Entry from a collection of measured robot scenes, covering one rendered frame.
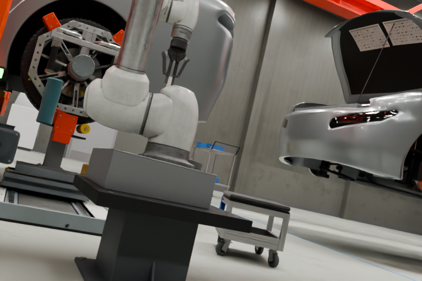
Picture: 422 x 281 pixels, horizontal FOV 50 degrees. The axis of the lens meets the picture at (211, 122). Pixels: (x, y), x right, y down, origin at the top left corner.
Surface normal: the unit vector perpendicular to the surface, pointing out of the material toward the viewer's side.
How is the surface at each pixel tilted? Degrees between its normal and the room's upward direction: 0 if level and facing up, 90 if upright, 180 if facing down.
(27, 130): 90
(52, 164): 90
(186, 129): 89
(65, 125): 90
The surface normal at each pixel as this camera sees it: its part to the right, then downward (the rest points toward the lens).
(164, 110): 0.17, -0.22
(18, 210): 0.39, -0.02
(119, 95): 0.09, 0.15
